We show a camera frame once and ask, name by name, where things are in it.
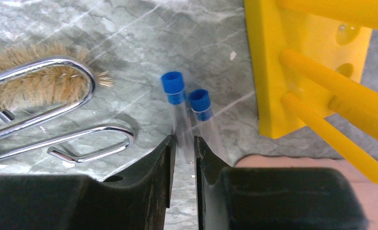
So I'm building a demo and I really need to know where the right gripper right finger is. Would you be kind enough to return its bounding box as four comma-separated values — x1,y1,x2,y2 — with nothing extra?
194,136,369,230

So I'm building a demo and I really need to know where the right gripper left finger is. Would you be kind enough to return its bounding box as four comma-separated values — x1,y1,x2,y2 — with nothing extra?
0,135,176,230

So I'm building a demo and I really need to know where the blue capped test tube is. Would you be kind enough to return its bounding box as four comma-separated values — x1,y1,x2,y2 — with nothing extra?
160,71,195,164

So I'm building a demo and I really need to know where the yellow test tube rack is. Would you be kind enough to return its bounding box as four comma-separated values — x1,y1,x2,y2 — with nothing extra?
244,0,378,184

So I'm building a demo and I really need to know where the bristle test tube brush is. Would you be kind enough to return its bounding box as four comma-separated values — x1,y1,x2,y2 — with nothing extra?
0,43,115,112

